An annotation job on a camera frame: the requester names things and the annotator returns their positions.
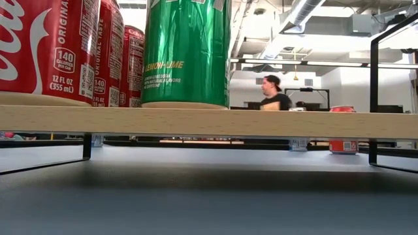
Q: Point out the green Sprite can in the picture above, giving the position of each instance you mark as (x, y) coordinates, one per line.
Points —
(186, 49)

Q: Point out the red Coca-Cola can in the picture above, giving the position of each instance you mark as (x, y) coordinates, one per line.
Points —
(134, 65)
(111, 49)
(49, 49)

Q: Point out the black monitor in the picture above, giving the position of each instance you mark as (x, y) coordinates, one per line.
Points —
(387, 108)
(252, 105)

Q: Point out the person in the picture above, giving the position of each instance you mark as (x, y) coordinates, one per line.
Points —
(274, 98)
(301, 104)

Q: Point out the silver blue Red Bull can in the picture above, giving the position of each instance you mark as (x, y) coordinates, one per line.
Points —
(298, 144)
(97, 139)

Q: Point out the red soda can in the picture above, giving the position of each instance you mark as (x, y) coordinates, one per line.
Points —
(343, 147)

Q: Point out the grey air handling unit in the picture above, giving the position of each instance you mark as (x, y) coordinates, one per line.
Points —
(359, 23)

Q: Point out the wooden shelf black metal frame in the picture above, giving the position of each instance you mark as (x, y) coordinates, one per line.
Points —
(209, 122)

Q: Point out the black table edge frame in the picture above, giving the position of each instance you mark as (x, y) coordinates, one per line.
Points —
(212, 146)

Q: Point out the black workstation frame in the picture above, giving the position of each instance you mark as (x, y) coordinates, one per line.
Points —
(313, 89)

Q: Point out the long ceiling light rail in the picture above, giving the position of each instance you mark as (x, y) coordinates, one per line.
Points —
(326, 63)

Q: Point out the silver ventilation duct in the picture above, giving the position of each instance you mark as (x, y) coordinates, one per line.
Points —
(303, 11)

